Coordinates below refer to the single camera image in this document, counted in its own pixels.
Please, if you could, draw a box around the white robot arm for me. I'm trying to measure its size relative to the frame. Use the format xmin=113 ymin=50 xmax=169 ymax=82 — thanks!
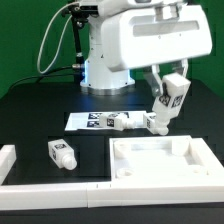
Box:
xmin=81 ymin=0 xmax=212 ymax=96

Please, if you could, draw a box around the white square table top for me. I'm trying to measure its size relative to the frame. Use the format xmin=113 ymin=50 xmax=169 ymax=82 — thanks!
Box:
xmin=109 ymin=136 xmax=224 ymax=182

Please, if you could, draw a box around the black cable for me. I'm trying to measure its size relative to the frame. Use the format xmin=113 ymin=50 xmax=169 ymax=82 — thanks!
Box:
xmin=6 ymin=65 xmax=83 ymax=93

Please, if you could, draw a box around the white marker sheet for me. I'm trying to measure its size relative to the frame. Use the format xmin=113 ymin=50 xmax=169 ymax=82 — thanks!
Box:
xmin=65 ymin=111 xmax=145 ymax=131

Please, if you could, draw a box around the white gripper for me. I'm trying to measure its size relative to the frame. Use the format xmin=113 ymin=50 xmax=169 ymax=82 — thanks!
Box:
xmin=101 ymin=5 xmax=212 ymax=97

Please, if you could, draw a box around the white U-shaped fence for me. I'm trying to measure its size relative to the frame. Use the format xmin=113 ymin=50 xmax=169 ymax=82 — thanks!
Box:
xmin=0 ymin=145 xmax=224 ymax=210

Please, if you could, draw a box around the white grey cable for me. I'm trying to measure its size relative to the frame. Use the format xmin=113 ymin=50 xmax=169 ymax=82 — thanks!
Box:
xmin=36 ymin=1 xmax=81 ymax=75

